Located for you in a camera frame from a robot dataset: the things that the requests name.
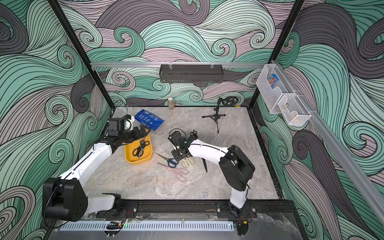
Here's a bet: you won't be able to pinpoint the yellow storage box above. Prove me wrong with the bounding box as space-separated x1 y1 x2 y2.
125 134 153 165

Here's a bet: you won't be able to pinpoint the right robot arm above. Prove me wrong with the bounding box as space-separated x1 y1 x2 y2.
168 136 255 211

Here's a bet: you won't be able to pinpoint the small clear wall bin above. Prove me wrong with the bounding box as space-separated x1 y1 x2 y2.
277 94 311 127

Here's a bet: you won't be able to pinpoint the aluminium wall rail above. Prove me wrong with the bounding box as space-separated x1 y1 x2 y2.
90 61 267 69
271 60 384 223

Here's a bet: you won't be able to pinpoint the aluminium wall rail back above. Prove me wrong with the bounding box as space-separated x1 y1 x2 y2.
90 61 267 69

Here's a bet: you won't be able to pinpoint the small beige bottle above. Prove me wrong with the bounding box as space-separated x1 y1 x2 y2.
168 98 175 110

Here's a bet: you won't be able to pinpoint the large clear wall bin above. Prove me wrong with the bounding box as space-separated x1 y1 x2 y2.
257 64 288 114

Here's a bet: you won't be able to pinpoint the large black scissors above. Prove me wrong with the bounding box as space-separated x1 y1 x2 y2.
202 158 208 173

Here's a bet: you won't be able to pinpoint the black wall shelf basket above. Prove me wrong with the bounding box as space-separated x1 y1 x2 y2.
159 65 224 84

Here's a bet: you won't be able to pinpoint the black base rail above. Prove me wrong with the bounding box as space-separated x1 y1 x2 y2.
73 199 296 222

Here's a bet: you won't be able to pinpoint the white perforated cable duct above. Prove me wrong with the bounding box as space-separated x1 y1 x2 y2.
60 221 235 232

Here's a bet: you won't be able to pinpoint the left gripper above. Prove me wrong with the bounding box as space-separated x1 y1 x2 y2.
119 125 151 145

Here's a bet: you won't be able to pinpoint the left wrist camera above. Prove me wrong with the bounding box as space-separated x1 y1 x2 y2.
107 115 135 137

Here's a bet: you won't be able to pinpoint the blue handled scissors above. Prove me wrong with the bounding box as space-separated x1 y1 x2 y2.
157 153 178 168

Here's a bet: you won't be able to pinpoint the black hair scissors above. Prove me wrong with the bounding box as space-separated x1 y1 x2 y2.
190 130 198 138

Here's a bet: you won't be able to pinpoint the pink handled scissors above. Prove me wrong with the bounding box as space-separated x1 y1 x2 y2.
158 163 189 182

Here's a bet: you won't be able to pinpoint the blue snack packet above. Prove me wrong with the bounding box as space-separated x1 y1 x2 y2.
135 110 164 131

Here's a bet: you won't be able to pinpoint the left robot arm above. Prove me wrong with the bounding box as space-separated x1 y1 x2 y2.
42 125 151 222

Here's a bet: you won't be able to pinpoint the cream kitchen shears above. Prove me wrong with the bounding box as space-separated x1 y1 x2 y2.
181 157 196 170

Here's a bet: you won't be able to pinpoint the aluminium wall rail right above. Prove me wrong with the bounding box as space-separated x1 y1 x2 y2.
271 60 384 223

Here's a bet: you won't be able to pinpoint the black mini tripod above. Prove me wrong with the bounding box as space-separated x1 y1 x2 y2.
202 96 239 133

